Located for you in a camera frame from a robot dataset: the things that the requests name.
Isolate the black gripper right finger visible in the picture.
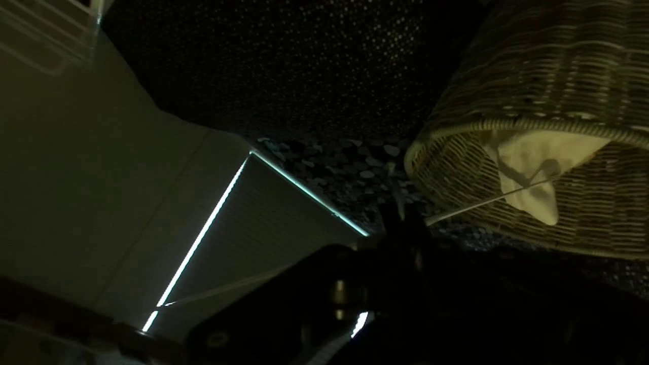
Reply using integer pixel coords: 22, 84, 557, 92
403, 201, 435, 271

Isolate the black pebble pattern bedspread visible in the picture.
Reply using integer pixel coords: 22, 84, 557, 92
99, 0, 649, 300

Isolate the white cloth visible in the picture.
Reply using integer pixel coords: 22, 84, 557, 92
487, 128, 614, 229

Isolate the clear plastic container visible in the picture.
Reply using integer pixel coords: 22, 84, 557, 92
0, 0, 114, 77

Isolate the white furniture panel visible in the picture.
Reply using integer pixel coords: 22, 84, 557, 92
0, 0, 373, 340

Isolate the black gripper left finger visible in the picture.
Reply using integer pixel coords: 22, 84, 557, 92
376, 201, 407, 271

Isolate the woven wicker basket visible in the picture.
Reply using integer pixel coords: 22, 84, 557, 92
403, 0, 649, 263

